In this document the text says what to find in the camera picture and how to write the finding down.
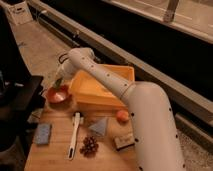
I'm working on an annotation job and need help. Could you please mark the green pepper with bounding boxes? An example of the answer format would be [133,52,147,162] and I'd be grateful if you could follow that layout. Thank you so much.
[53,78,63,89]

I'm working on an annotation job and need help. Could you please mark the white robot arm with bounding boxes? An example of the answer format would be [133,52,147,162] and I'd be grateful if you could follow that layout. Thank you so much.
[56,48,186,171]

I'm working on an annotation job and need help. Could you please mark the red bowl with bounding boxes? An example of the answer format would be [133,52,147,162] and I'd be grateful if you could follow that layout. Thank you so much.
[46,85,69,104]

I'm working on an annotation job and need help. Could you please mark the yellow plastic bin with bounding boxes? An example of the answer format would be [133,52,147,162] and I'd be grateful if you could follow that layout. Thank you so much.
[69,64,135,109]

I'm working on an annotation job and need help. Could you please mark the black side cart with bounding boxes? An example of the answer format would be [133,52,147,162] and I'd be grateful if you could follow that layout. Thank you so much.
[0,76,45,153]

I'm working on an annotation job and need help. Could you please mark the blue folded cloth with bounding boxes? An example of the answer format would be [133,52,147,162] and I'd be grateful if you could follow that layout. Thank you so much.
[89,117,108,136]

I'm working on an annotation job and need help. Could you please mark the blue sponge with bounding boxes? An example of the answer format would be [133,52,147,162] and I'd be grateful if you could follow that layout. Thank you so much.
[35,123,51,145]

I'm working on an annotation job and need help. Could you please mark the orange fruit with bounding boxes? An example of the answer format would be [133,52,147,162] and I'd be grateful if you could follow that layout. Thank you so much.
[116,110,129,123]

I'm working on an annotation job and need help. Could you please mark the bunch of purple grapes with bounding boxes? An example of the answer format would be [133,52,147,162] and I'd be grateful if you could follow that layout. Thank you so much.
[80,136,99,157]

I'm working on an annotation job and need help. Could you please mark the white box on floor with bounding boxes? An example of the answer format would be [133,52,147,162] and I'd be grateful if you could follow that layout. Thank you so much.
[7,1,33,25]

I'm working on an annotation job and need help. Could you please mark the black coiled cable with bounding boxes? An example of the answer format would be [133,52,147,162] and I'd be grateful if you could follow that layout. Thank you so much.
[58,52,73,66]

